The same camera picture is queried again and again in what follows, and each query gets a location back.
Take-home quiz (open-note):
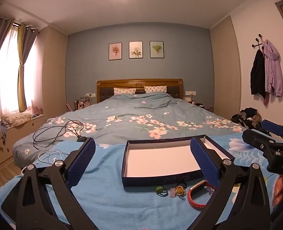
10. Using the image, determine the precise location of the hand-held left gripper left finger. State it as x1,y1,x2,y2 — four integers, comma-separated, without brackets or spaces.
1,138,99,230

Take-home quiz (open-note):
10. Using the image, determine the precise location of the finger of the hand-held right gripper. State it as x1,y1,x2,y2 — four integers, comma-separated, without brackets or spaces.
242,129,279,155
261,119,283,144

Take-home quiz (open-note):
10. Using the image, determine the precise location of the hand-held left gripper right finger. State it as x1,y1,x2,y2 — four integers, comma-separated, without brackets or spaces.
190,136,272,230

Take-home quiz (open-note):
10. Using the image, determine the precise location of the dark blue cardboard box tray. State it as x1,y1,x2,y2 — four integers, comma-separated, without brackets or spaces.
121,134,235,193

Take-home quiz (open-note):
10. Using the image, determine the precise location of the orange smart watch band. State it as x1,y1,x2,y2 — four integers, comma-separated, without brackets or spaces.
187,180,217,212

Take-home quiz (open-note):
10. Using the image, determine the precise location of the green jade pendant black cord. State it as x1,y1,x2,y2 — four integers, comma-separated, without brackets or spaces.
156,186,168,197

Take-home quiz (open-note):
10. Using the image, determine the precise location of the dark clothes pile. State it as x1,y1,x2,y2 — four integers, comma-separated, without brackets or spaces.
231,108,263,128

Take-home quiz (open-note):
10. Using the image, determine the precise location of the nightstand with small items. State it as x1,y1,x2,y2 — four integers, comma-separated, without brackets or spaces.
183,96,212,109

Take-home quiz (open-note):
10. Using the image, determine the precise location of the black jacket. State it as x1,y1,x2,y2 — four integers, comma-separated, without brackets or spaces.
250,49,266,100

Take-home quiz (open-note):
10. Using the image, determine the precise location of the purple hooded jacket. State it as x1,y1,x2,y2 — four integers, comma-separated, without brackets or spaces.
262,39,283,106

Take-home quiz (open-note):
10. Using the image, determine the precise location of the bedside clutter of bottles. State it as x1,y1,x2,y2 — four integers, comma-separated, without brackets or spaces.
66,96,94,112

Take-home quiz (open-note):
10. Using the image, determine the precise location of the blue flower print blanket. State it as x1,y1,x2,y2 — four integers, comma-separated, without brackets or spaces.
0,134,283,230

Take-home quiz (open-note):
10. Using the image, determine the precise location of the beige wardrobe beside coat rack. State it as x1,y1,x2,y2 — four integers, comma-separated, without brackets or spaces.
210,16,242,122

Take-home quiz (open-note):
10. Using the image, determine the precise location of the window seat drawer cabinet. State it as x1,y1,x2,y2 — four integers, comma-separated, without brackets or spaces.
0,115,46,168

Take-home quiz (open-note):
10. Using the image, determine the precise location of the blue floral duvet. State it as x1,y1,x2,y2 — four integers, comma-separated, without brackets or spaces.
12,92,245,170

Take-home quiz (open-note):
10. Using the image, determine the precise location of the beige folded blanket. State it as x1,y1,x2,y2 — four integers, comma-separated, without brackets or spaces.
1,113,33,125

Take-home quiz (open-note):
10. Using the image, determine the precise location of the patterned white pillow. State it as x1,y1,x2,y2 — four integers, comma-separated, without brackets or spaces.
144,85,168,93
113,87,137,95

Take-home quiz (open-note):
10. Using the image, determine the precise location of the beige wardrobe beside window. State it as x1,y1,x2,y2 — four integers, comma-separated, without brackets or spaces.
39,25,69,122

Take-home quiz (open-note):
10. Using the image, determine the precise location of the wooden bed headboard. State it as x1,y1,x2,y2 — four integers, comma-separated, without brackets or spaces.
96,79,184,104

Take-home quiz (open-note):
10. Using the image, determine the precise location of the sheer white curtain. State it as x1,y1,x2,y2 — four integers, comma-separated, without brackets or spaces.
0,26,43,115

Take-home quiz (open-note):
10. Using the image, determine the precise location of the framed green leaf picture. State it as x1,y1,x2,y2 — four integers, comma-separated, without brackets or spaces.
150,41,164,58

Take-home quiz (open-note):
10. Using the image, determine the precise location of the framed white flower picture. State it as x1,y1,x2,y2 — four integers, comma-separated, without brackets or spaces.
129,41,143,59

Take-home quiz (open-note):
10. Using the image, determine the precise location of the grey and yellow curtain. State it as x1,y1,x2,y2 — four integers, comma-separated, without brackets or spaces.
0,14,15,120
17,23,39,113

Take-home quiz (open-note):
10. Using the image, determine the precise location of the black curtain rod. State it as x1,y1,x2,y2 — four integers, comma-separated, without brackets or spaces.
13,23,40,33

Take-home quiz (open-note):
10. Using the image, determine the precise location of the black cable bundle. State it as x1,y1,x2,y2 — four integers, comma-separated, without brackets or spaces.
32,117,88,152

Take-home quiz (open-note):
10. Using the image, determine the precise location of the white earphone cable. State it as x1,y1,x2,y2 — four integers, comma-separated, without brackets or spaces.
22,150,71,175

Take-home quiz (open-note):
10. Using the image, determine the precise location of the black wall coat rack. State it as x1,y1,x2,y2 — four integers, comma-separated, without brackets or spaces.
252,34,266,51

